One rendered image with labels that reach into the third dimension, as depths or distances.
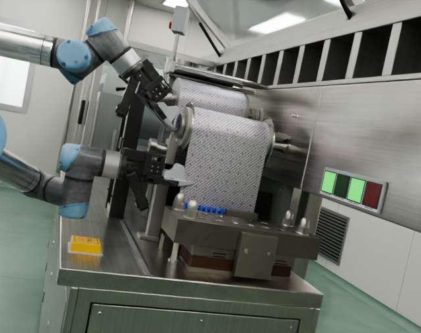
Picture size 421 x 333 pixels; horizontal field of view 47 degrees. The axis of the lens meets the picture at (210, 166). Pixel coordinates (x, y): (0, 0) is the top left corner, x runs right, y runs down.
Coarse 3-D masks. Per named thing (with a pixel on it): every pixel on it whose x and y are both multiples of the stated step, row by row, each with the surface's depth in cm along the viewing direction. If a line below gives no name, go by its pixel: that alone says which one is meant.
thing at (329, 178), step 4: (328, 172) 123; (328, 176) 123; (332, 176) 121; (324, 180) 125; (328, 180) 122; (332, 180) 121; (324, 184) 124; (328, 184) 122; (332, 184) 120; (324, 188) 124; (328, 188) 122
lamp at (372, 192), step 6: (366, 186) 108; (372, 186) 106; (378, 186) 104; (366, 192) 107; (372, 192) 105; (378, 192) 103; (366, 198) 107; (372, 198) 105; (378, 198) 103; (366, 204) 107; (372, 204) 105
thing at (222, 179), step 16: (192, 144) 135; (192, 160) 136; (208, 160) 137; (224, 160) 139; (240, 160) 140; (256, 160) 142; (192, 176) 137; (208, 176) 138; (224, 176) 139; (240, 176) 141; (256, 176) 142; (192, 192) 137; (208, 192) 139; (224, 192) 140; (240, 192) 141; (256, 192) 143; (208, 208) 139; (224, 208) 141; (240, 208) 142
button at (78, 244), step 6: (72, 240) 118; (78, 240) 118; (84, 240) 119; (90, 240) 120; (96, 240) 122; (72, 246) 116; (78, 246) 117; (84, 246) 117; (90, 246) 117; (96, 246) 118; (90, 252) 118; (96, 252) 118
